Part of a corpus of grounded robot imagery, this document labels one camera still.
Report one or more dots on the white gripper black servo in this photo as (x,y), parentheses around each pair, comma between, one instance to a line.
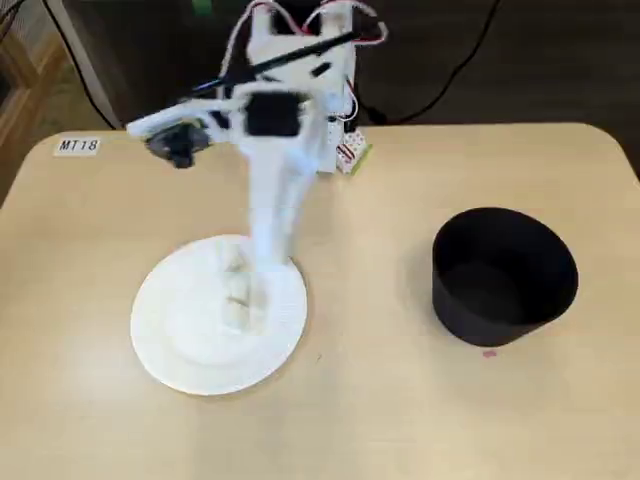
(270,200)

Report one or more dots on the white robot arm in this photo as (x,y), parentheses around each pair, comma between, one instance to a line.
(335,65)

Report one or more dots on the white paper plate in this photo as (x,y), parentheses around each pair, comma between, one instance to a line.
(190,350)

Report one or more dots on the black pot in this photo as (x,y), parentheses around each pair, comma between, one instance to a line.
(500,325)

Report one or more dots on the white MT18 label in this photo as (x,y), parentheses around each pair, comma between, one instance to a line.
(77,145)

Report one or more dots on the green tape piece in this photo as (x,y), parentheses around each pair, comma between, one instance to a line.
(204,5)

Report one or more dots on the small pink sticker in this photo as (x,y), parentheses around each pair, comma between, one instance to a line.
(489,354)

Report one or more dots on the wooden shelf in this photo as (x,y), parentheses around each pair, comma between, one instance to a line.
(25,100)

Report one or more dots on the yellow-green base plate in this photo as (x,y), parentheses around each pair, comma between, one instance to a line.
(364,159)

